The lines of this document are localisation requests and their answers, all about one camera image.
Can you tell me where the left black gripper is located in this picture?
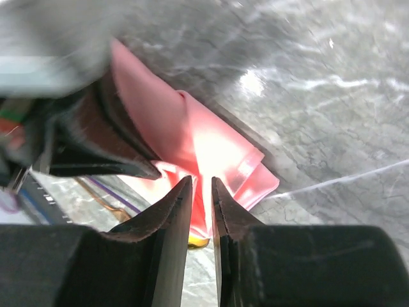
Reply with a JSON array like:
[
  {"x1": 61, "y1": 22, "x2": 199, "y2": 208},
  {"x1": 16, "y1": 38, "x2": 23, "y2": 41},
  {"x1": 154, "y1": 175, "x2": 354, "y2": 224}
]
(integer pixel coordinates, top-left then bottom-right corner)
[{"x1": 1, "y1": 75, "x2": 160, "y2": 191}]

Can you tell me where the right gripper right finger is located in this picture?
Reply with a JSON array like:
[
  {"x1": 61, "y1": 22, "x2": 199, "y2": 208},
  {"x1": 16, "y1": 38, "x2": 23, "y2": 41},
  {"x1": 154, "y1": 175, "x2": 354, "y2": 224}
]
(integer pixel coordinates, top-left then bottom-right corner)
[{"x1": 212, "y1": 178, "x2": 408, "y2": 306}]

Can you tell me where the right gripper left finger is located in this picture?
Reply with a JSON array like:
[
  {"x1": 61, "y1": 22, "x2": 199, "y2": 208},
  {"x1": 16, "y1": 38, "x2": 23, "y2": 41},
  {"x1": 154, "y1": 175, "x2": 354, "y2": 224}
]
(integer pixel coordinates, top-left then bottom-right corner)
[{"x1": 1, "y1": 176, "x2": 192, "y2": 306}]

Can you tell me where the gold spoon with purple handle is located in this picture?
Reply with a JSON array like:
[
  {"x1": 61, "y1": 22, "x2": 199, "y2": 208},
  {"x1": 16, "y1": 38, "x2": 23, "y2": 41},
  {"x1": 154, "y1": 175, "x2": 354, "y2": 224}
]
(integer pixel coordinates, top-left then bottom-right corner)
[{"x1": 86, "y1": 177, "x2": 210, "y2": 250}]

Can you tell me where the rose gold fork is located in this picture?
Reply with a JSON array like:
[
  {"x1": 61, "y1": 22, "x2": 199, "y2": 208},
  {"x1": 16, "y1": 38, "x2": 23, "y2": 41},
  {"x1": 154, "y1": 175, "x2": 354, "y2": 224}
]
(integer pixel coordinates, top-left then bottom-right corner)
[{"x1": 74, "y1": 177, "x2": 131, "y2": 223}]

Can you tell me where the pink satin napkin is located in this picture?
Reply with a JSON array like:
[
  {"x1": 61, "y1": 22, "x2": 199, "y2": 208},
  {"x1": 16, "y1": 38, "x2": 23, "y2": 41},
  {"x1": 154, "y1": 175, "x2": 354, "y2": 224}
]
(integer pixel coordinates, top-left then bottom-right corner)
[{"x1": 111, "y1": 41, "x2": 279, "y2": 239}]

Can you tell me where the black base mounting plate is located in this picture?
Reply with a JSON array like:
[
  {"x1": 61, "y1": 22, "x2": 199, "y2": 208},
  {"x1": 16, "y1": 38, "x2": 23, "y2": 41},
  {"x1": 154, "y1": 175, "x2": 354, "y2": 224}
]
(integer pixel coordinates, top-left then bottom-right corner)
[{"x1": 18, "y1": 173, "x2": 73, "y2": 225}]

